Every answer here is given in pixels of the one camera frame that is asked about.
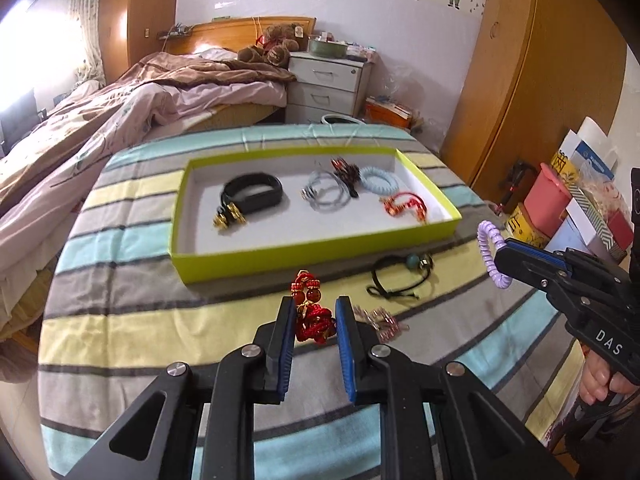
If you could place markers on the stack of books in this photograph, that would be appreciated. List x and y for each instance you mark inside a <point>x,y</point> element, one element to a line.
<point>390,112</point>

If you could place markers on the black office chair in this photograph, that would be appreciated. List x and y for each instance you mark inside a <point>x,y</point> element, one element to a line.
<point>17,115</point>

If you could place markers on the yellow printed box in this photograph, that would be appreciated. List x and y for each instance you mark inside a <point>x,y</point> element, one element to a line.
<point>525,227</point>

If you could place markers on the white cardboard box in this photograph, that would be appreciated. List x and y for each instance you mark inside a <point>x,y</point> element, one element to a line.
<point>600,220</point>

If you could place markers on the wooden headboard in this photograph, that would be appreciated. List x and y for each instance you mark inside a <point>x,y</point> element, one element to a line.
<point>225,35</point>

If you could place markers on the white blue paper bag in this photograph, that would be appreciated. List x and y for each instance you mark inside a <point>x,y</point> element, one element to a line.
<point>590,155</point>

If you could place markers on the white nightstand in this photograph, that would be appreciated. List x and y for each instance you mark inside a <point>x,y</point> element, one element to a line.
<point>320,85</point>

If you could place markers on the brown teddy bear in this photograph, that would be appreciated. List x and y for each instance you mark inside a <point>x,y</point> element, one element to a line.
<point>275,42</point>

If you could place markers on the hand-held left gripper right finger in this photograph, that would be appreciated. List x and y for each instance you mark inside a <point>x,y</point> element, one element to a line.
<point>345,355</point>

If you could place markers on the black red metal frame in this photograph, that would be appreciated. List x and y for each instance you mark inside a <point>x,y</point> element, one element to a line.
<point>515,185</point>

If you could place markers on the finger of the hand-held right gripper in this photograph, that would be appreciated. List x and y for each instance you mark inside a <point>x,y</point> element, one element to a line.
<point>540,252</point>
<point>525,272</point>

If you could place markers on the floral curtain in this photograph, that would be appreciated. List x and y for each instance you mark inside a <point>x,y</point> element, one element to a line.
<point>90,35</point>

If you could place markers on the green cardboard box tray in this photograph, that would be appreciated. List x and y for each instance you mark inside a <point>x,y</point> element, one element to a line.
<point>250,267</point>

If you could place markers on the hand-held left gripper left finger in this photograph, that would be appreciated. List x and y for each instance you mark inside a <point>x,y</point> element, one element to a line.
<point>285,355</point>

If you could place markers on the person's right hand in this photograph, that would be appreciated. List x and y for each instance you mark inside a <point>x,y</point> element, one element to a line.
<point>595,380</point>

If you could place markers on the pale blue storage box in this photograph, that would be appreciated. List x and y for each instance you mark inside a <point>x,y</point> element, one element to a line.
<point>565,240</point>

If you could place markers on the pink plastic bin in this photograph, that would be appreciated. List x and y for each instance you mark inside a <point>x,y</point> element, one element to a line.
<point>545,200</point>

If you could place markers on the wide wooden wardrobe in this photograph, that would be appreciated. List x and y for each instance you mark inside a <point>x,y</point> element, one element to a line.
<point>525,85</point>

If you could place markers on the pink brown duvet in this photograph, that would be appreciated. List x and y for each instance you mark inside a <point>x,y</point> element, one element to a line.
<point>100,120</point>

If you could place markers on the narrow wooden wardrobe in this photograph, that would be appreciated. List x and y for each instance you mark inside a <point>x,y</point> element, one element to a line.
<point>145,10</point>

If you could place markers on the black wristband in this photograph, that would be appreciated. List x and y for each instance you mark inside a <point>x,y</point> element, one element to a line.
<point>270,200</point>

